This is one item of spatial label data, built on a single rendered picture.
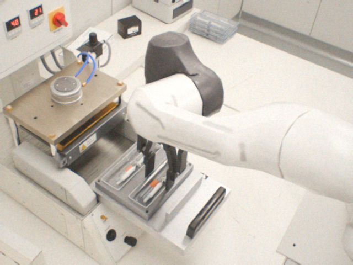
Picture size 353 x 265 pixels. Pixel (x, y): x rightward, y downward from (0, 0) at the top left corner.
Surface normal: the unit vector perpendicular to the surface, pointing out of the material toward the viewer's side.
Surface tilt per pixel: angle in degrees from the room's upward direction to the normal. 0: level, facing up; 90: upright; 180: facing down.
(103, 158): 0
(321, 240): 45
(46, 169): 0
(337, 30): 90
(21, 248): 2
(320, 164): 74
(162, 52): 78
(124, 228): 65
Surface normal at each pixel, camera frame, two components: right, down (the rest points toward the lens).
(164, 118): -0.69, 0.02
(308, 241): -0.33, -0.11
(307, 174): -0.78, 0.28
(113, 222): 0.77, 0.10
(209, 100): 0.53, 0.43
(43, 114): 0.07, -0.71
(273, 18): -0.54, 0.56
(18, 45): 0.82, 0.44
